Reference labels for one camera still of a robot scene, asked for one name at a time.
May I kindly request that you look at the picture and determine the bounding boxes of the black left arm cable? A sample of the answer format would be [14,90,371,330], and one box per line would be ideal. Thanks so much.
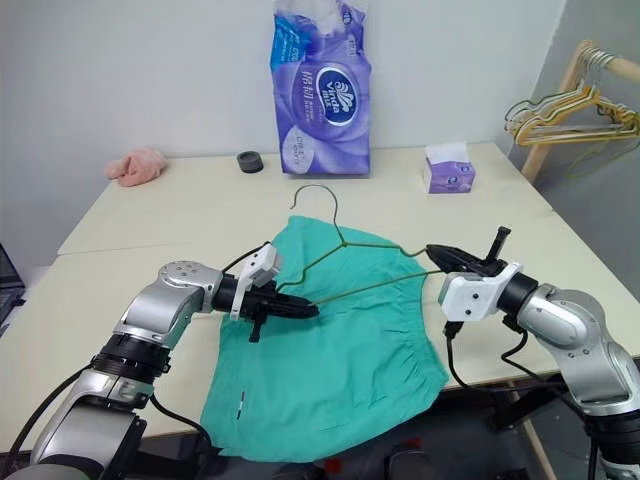
[148,393,217,452]

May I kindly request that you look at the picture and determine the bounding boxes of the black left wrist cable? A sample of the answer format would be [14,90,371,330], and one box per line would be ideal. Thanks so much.
[219,242,272,277]

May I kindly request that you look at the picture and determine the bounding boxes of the small purple tissue box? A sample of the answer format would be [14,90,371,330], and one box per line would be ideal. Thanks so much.
[422,141,477,195]

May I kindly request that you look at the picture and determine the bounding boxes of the green shorts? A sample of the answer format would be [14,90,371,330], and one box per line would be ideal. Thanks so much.
[199,214,450,459]

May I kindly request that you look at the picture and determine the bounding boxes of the olive green wire hanger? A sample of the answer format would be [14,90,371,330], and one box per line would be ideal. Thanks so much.
[276,184,444,307]

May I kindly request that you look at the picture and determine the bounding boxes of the black table frame bar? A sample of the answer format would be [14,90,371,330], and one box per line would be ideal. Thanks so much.
[487,377,572,434]

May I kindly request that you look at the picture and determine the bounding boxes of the hangers on wooden rack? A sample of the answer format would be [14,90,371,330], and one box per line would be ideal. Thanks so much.
[520,39,640,182]

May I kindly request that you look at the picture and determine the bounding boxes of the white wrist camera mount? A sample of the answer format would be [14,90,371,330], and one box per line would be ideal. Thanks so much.
[230,243,284,321]
[437,261,524,322]

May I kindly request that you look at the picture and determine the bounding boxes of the yellow wire hanger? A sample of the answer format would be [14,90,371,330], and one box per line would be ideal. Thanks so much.
[514,82,640,148]

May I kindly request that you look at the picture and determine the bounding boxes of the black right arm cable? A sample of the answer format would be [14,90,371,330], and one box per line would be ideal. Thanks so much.
[500,312,571,384]

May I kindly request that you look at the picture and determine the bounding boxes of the white wire hanger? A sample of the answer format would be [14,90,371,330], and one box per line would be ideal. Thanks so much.
[509,48,640,139]

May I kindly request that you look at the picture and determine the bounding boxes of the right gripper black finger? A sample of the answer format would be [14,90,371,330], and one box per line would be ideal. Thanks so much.
[428,251,467,274]
[424,243,484,262]

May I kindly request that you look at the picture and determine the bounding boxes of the dark green wire hanger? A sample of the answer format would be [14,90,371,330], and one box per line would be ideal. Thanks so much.
[503,92,640,134]

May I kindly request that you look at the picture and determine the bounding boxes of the purple tissue multipack bag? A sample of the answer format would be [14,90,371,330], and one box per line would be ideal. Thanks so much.
[268,0,375,178]

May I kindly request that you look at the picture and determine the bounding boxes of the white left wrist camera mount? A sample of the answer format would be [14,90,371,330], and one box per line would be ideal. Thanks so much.
[230,243,284,321]

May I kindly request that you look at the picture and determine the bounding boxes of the black tape roll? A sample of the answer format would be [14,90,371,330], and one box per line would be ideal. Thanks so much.
[235,149,265,176]

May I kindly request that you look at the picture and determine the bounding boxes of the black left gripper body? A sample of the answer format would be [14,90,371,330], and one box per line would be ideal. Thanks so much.
[243,284,282,345]

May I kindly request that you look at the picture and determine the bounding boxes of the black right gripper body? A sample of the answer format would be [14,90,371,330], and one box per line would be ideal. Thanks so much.
[449,226,512,277]

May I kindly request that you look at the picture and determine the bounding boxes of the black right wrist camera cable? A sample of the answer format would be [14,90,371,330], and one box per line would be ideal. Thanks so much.
[441,321,569,397]

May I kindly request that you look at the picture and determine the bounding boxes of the pink cloth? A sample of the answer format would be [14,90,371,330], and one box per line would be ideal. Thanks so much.
[104,146,168,188]

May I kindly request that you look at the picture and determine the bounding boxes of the black laptop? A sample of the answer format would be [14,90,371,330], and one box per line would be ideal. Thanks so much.
[0,242,27,337]

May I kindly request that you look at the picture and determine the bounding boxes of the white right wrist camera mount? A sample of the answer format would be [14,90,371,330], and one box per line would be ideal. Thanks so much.
[437,261,524,322]

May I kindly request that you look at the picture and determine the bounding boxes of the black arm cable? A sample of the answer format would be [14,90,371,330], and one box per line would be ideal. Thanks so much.
[148,393,217,452]
[500,312,571,384]

